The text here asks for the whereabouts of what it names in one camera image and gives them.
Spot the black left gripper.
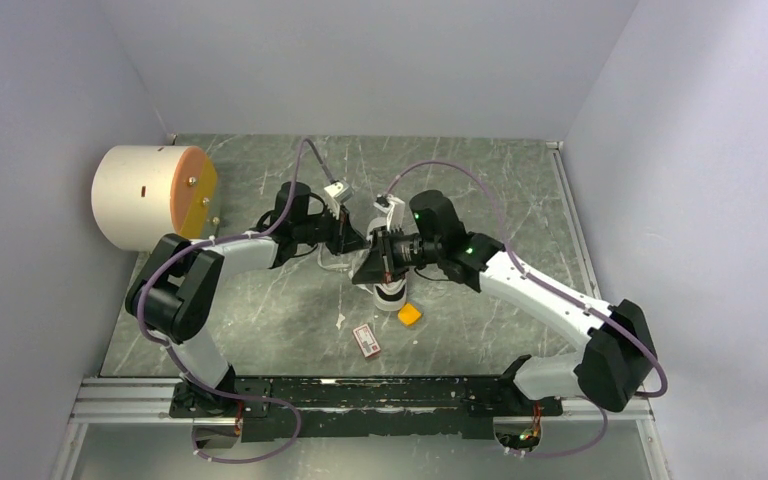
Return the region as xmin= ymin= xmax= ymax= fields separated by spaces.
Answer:
xmin=293 ymin=202 xmax=369 ymax=256

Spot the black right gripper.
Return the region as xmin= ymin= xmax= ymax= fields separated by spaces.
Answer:
xmin=352 ymin=225 xmax=442 ymax=285

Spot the white shoelace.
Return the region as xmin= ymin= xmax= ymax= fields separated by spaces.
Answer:
xmin=317 ymin=247 xmax=365 ymax=274

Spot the black and white sneaker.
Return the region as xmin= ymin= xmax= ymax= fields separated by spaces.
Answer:
xmin=367 ymin=217 xmax=407 ymax=312

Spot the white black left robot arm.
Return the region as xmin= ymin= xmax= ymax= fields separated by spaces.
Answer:
xmin=125 ymin=181 xmax=366 ymax=416

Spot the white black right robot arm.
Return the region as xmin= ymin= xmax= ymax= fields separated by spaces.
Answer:
xmin=351 ymin=190 xmax=657 ymax=414

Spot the yellow block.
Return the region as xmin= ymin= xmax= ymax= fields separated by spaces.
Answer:
xmin=397 ymin=303 xmax=422 ymax=327

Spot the red and white small box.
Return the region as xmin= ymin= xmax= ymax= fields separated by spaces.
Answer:
xmin=352 ymin=324 xmax=381 ymax=359

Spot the cream cylinder with orange face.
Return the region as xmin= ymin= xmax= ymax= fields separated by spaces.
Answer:
xmin=91 ymin=145 xmax=220 ymax=252

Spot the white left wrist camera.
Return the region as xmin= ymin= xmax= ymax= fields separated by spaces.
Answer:
xmin=323 ymin=181 xmax=354 ymax=219

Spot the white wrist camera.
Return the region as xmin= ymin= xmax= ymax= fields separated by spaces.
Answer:
xmin=323 ymin=181 xmax=354 ymax=219
xmin=373 ymin=194 xmax=405 ymax=231

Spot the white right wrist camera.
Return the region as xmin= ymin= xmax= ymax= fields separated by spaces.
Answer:
xmin=373 ymin=194 xmax=405 ymax=231

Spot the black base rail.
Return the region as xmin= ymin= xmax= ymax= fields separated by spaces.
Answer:
xmin=168 ymin=375 xmax=563 ymax=442

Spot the aluminium frame rail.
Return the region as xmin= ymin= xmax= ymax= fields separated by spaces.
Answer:
xmin=52 ymin=376 xmax=669 ymax=479

